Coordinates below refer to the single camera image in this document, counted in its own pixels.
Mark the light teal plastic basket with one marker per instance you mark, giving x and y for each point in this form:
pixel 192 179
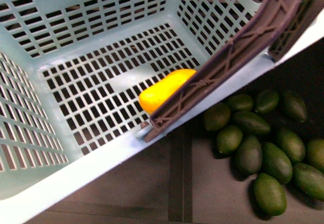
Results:
pixel 71 75

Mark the yellow mango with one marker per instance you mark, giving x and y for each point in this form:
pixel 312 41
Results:
pixel 154 96

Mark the dark brown basket handle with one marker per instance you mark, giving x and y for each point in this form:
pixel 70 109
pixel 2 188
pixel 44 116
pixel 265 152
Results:
pixel 276 26

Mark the green avocado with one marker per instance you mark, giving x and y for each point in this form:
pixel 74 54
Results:
pixel 291 144
pixel 240 102
pixel 266 101
pixel 314 153
pixel 251 123
pixel 229 139
pixel 276 163
pixel 309 180
pixel 216 117
pixel 269 195
pixel 248 157
pixel 293 106

